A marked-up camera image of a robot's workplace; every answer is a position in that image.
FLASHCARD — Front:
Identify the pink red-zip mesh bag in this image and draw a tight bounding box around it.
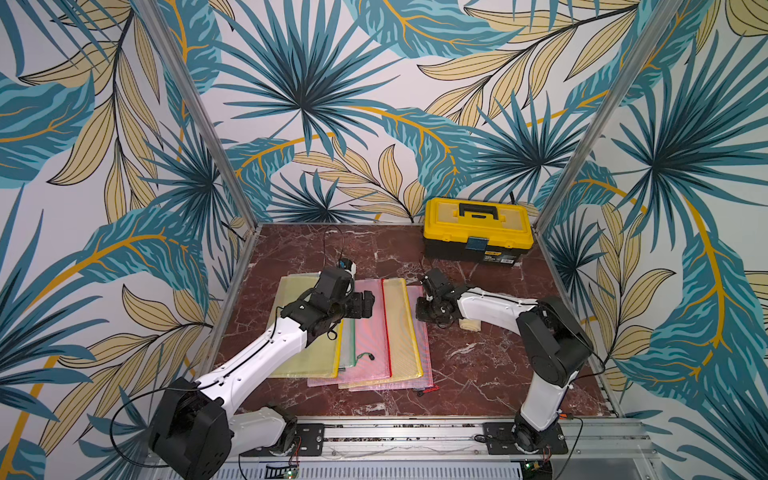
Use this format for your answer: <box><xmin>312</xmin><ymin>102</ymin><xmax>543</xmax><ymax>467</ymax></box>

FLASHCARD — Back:
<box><xmin>307</xmin><ymin>279</ymin><xmax>392</xmax><ymax>388</ymax></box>

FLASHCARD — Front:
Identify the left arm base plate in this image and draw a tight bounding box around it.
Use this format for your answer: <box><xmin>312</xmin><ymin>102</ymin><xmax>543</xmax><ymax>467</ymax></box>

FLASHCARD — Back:
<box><xmin>242</xmin><ymin>423</ymin><xmax>326</xmax><ymax>458</ymax></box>

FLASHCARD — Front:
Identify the yellow black toolbox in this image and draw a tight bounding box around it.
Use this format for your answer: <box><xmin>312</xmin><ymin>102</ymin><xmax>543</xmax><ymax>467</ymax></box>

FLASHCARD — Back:
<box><xmin>423</xmin><ymin>198</ymin><xmax>534</xmax><ymax>265</ymax></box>

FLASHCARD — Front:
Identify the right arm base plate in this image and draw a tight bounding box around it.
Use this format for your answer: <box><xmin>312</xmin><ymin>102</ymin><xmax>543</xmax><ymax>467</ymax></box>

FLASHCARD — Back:
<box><xmin>481</xmin><ymin>422</ymin><xmax>569</xmax><ymax>455</ymax></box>

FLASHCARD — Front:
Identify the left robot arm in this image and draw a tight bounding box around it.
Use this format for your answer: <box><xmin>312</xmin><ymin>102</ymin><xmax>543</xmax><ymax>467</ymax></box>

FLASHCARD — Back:
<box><xmin>148</xmin><ymin>258</ymin><xmax>375</xmax><ymax>479</ymax></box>

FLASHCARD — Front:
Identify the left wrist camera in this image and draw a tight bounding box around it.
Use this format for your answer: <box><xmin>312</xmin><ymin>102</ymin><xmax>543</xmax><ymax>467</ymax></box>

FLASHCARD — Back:
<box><xmin>337</xmin><ymin>257</ymin><xmax>356</xmax><ymax>274</ymax></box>

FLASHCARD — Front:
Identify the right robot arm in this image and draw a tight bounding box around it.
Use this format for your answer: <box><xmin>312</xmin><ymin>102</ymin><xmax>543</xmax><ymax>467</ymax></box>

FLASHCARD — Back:
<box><xmin>416</xmin><ymin>269</ymin><xmax>594</xmax><ymax>454</ymax></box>

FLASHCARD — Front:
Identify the aluminium front rail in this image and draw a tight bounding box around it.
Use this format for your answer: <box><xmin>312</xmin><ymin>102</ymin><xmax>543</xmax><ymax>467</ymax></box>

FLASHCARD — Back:
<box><xmin>215</xmin><ymin>417</ymin><xmax>662</xmax><ymax>479</ymax></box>

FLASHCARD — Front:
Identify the yellow-green mesh document bag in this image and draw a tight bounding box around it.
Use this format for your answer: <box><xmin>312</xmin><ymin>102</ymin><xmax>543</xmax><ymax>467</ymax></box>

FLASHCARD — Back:
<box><xmin>267</xmin><ymin>273</ymin><xmax>341</xmax><ymax>379</ymax></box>

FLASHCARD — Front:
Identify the cream wiping cloth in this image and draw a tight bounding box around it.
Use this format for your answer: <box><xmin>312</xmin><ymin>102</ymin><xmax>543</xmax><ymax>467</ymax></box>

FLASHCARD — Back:
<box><xmin>459</xmin><ymin>319</ymin><xmax>482</xmax><ymax>332</ymax></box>

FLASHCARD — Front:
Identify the green-zip clear mesh bag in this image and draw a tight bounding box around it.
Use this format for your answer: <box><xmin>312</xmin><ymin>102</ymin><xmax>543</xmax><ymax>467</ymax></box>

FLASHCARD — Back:
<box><xmin>339</xmin><ymin>319</ymin><xmax>357</xmax><ymax>371</ymax></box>

